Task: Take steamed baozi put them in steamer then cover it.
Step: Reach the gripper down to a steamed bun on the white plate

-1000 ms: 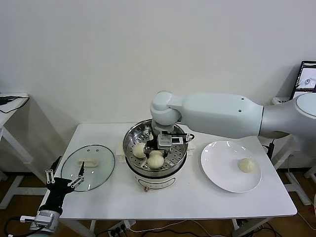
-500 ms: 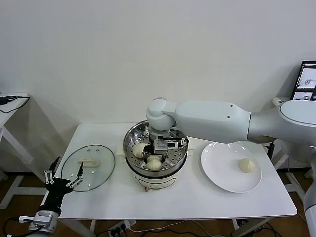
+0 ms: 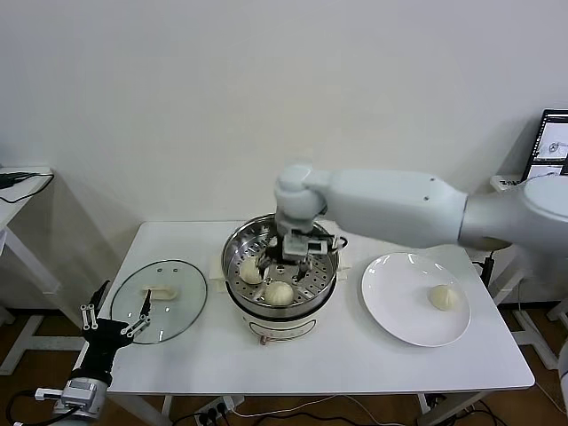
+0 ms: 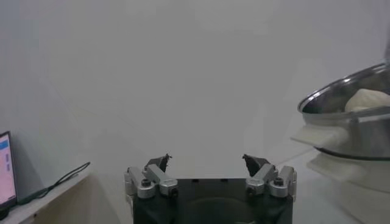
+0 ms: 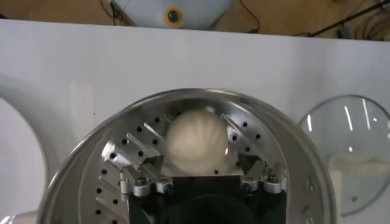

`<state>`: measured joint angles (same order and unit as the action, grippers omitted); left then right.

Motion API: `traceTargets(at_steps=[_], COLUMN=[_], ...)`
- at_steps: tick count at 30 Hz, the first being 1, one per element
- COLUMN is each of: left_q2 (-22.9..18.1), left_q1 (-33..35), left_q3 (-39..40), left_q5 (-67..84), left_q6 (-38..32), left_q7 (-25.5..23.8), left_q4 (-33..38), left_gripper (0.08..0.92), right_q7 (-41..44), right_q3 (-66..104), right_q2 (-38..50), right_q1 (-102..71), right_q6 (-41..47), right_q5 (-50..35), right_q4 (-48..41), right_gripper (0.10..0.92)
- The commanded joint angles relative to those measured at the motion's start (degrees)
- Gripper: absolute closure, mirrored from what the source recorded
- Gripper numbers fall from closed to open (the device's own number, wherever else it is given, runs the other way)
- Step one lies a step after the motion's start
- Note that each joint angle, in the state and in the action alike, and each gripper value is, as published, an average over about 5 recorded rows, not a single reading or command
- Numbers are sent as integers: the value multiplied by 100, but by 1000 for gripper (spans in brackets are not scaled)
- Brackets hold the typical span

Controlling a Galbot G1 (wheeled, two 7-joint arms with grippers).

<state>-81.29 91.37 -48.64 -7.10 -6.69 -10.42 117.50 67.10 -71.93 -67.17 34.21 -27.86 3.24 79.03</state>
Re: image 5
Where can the perforated steel steamer basket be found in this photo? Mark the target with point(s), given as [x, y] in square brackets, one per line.
[289, 152]

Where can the round white plate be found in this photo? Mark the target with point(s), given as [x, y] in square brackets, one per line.
[27, 100]

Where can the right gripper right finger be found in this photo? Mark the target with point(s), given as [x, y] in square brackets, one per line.
[262, 182]

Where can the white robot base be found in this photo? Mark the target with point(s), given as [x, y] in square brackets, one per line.
[170, 13]

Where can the white steamed baozi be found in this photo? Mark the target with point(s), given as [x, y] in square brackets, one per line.
[196, 141]

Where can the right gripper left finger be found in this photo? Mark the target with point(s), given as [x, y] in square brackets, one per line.
[146, 182]

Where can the round glass lid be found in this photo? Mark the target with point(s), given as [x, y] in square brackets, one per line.
[350, 131]

